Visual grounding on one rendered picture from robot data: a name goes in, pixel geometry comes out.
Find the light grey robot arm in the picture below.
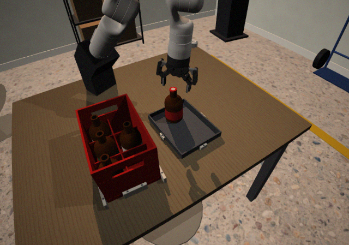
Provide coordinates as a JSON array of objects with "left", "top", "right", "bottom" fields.
[{"left": 89, "top": 0, "right": 204, "bottom": 59}]

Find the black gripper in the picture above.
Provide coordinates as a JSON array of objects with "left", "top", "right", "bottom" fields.
[{"left": 156, "top": 54, "right": 198, "bottom": 93}]

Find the red plastic bottle crate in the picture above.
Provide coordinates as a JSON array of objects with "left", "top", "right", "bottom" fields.
[{"left": 77, "top": 99, "right": 161, "bottom": 203}]

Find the brown glass bottle with red label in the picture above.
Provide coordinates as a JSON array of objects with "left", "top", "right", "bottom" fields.
[{"left": 164, "top": 87, "right": 183, "bottom": 123}]

